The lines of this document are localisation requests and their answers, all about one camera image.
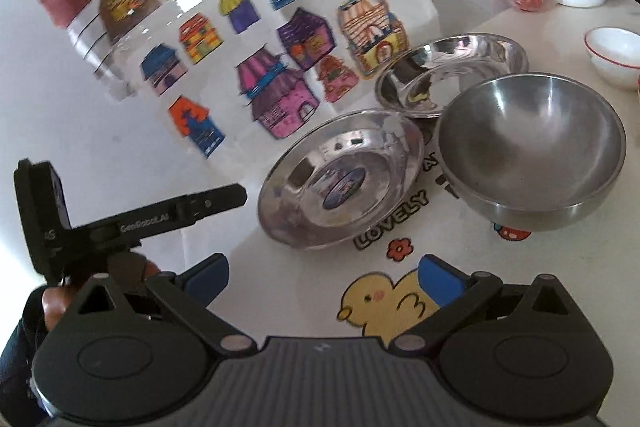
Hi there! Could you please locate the shiny steel plate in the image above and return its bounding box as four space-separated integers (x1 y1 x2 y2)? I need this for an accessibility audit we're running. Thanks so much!
257 109 425 249

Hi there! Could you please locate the white bowl red rim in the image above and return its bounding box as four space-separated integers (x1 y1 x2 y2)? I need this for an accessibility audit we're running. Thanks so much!
584 27 640 91

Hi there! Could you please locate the white printed table cloth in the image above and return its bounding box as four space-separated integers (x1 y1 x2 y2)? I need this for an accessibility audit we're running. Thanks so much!
183 0 639 426

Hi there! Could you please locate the large steel bowl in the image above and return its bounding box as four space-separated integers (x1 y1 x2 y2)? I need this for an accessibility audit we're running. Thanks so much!
434 72 627 232

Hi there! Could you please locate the person's left hand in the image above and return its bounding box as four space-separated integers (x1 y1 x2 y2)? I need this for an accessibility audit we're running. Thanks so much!
41 251 160 332

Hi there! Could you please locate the colourful houses drawing sheet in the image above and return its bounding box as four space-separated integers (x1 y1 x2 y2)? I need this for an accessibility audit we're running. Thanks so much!
115 0 439 168

